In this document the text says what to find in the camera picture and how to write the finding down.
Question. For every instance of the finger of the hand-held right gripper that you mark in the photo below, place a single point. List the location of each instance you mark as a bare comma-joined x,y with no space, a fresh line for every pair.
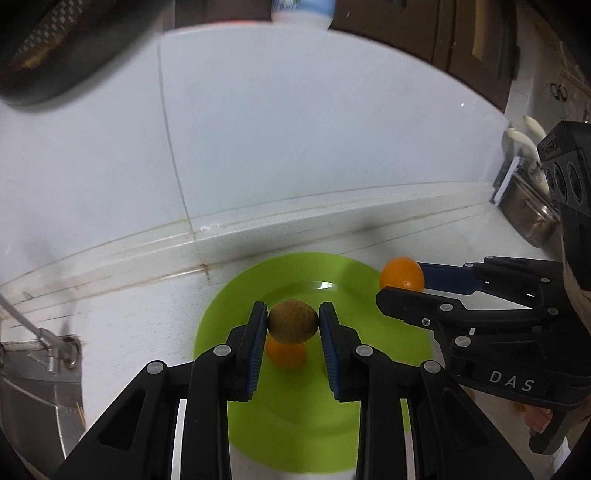
448,277
411,307

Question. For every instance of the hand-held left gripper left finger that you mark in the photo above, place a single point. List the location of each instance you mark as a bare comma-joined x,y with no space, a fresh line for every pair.
257,350

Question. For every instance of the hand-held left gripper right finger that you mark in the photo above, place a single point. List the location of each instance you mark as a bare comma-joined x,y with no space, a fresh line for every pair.
328,350

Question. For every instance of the orange tangerine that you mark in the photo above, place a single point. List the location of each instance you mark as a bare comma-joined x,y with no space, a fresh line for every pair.
400,272
288,357

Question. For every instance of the brown kiwi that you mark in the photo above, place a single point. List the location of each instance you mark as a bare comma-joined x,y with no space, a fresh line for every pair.
293,326

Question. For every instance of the green plate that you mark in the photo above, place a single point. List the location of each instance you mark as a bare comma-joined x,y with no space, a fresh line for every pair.
300,415

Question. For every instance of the person's right hand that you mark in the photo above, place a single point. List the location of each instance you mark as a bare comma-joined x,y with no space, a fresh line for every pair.
538,419

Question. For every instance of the steel pot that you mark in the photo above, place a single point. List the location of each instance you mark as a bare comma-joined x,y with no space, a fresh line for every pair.
526,207

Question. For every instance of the steel faucet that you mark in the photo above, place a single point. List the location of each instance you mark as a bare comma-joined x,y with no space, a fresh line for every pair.
41,339

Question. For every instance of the black scissors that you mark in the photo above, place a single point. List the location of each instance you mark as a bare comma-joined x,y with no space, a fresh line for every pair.
558,91

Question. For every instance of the steel sink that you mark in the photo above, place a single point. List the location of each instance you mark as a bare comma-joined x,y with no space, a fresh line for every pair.
39,415

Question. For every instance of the white and blue bottle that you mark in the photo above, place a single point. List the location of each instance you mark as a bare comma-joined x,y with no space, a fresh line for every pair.
302,11

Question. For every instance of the black range hood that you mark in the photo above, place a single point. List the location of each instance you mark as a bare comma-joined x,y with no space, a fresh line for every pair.
55,41

